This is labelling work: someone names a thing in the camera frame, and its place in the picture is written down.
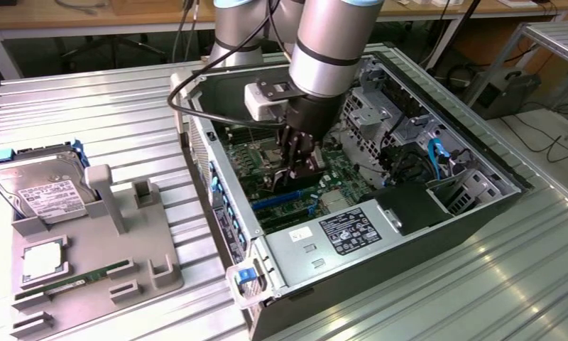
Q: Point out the blue case latch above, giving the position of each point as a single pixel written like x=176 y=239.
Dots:
x=246 y=277

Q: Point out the metal disk bay cage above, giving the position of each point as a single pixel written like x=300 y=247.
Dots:
x=366 y=117

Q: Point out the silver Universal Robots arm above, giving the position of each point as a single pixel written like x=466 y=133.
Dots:
x=327 y=53

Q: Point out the wooden desk with grey frame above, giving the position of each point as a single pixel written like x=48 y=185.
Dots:
x=123 y=16

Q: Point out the blue expansion slot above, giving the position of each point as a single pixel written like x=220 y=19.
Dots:
x=276 y=199

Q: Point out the metal slat side table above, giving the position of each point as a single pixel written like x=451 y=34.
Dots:
x=559 y=39

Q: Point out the silver chipset heatsink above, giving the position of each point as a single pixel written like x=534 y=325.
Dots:
x=337 y=200

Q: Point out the grey power supply unit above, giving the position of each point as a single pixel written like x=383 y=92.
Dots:
x=307 y=257

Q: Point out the CPU socket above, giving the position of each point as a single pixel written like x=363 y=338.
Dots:
x=270 y=154

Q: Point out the black fan shroud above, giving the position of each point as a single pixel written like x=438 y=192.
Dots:
x=410 y=209

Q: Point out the black office chair base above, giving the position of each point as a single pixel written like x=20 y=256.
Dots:
x=114 y=49

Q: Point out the black expansion slot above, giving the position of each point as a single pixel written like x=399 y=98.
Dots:
x=284 y=215

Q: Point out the green motherboard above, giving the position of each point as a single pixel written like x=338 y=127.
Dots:
x=346 y=177

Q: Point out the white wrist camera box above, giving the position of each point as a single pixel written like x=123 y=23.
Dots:
x=266 y=106

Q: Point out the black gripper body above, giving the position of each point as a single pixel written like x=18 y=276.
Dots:
x=315 y=115

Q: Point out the grey plastic parts rack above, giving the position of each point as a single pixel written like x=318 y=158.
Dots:
x=99 y=248

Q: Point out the black RAM slot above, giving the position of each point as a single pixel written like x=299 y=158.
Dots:
x=254 y=138
x=246 y=130

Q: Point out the silver hard disk drive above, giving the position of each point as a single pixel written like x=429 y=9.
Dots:
x=40 y=186

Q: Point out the green RAM stick with label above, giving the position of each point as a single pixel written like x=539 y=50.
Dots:
x=87 y=277

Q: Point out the blue disk caddy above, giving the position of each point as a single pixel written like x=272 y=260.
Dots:
x=0 y=156

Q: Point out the silver CPU chip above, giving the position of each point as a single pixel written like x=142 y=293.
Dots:
x=43 y=263

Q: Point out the open black PC case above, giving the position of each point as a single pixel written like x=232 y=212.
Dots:
x=407 y=255

